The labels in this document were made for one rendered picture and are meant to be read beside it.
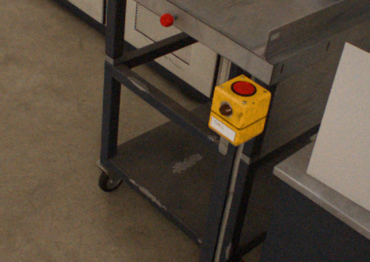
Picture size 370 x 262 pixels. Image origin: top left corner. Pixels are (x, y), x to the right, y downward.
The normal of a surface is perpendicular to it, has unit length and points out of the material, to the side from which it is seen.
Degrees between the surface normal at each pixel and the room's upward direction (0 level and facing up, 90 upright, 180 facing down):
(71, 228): 0
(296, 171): 0
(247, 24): 0
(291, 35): 90
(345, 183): 90
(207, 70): 90
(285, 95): 90
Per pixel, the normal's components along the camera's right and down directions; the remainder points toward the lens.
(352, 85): -0.66, 0.40
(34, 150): 0.11, -0.79
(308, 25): 0.69, 0.51
